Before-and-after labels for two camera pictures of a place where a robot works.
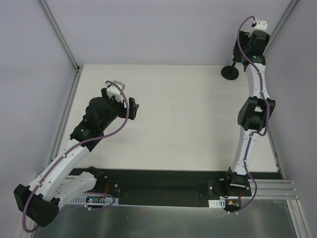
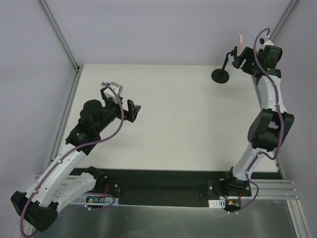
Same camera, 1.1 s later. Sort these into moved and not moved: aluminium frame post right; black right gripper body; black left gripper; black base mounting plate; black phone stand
Moved: black phone stand; black right gripper body
Not moved: black left gripper; black base mounting plate; aluminium frame post right
